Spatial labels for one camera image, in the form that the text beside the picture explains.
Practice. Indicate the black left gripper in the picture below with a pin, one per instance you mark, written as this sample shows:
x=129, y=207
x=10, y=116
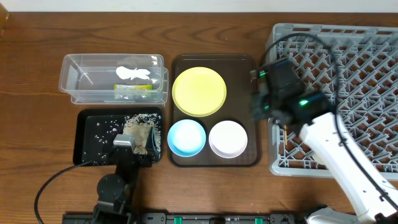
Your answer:
x=137, y=153

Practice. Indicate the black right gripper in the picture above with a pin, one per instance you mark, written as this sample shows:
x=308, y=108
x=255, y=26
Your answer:
x=259, y=111

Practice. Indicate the wooden chopstick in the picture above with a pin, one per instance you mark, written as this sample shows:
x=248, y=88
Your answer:
x=285, y=135

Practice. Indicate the rice food waste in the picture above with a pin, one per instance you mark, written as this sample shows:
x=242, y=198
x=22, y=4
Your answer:
x=140, y=132

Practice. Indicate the light blue bowl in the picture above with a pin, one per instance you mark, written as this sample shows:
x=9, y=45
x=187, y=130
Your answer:
x=186, y=138

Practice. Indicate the green yellow snack wrapper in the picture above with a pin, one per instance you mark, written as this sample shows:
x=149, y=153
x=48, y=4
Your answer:
x=130, y=91

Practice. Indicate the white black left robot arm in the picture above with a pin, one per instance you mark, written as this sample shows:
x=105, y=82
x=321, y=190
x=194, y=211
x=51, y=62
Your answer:
x=115, y=191

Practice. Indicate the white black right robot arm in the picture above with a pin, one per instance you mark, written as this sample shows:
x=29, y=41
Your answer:
x=319, y=126

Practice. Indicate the black food waste tray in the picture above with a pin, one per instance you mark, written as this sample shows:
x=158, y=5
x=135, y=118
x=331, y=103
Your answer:
x=97, y=128

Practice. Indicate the clear plastic waste bin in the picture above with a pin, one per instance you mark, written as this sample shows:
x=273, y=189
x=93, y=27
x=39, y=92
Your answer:
x=90, y=78

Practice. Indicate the grey plastic dishwasher rack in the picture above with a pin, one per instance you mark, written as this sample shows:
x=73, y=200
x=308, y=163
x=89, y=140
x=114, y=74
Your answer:
x=355, y=67

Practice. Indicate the dark brown serving tray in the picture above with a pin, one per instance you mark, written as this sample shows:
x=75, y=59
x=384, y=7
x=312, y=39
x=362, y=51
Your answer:
x=234, y=69

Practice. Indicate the yellow round plate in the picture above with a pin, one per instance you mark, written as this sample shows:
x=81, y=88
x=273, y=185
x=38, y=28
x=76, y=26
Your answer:
x=199, y=91

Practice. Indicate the black mounting rail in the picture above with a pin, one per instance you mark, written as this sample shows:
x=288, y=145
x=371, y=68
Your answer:
x=162, y=218

